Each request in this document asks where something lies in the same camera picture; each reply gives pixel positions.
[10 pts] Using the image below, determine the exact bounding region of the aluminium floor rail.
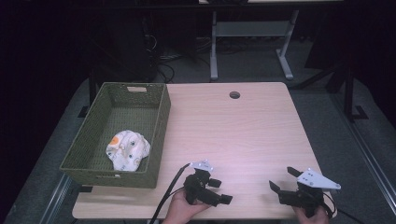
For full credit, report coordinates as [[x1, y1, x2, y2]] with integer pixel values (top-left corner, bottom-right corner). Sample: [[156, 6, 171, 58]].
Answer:
[[330, 91, 396, 217], [39, 173, 73, 224]]

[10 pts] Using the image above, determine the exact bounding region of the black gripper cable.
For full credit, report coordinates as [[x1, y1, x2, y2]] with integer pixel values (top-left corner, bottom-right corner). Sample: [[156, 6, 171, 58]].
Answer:
[[321, 191, 366, 224], [148, 162, 192, 224]]

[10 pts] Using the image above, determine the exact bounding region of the grey metal desk frame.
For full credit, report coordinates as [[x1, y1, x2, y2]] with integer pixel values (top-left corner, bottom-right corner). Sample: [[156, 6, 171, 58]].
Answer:
[[209, 8, 301, 82]]

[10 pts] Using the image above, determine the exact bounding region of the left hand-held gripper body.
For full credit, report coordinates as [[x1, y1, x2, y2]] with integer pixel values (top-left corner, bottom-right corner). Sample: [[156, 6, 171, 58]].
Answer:
[[182, 160, 224, 208]]

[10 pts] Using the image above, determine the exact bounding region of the black metal stand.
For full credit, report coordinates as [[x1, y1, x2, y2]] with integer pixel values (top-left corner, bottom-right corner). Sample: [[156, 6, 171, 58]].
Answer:
[[341, 63, 370, 123]]

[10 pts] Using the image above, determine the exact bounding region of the dark computer tower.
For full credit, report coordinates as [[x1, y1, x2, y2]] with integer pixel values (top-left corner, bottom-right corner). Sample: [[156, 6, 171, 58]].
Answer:
[[92, 12, 158, 83]]

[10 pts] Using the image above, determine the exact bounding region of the person's left hand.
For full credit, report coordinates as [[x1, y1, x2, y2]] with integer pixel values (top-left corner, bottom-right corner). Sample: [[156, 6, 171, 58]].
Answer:
[[161, 189, 213, 224]]

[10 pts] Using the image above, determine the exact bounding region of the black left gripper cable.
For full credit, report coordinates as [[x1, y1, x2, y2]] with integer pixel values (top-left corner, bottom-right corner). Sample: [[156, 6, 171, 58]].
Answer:
[[148, 162, 192, 224]]

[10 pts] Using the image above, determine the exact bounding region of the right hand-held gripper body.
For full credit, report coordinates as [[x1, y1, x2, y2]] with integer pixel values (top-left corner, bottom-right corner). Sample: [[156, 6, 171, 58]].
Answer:
[[276, 167, 342, 218]]

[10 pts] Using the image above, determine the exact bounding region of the green woven basket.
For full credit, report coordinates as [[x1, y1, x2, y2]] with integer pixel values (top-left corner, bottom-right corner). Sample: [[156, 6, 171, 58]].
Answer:
[[59, 81, 172, 189]]

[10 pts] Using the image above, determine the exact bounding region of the white patterned cloth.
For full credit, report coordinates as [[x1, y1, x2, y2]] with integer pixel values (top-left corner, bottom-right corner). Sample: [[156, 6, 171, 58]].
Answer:
[[105, 129, 151, 173]]

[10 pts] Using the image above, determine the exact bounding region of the bundle of floor cables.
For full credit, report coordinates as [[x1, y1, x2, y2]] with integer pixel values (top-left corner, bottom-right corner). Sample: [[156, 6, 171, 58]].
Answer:
[[146, 18, 216, 84]]

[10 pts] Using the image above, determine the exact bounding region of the person's right hand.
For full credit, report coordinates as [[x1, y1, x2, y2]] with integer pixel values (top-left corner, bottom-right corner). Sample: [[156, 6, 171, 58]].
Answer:
[[292, 204, 331, 224]]

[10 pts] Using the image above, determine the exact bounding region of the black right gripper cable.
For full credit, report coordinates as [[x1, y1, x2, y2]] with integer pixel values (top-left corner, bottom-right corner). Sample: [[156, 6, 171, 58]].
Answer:
[[321, 191, 366, 224]]

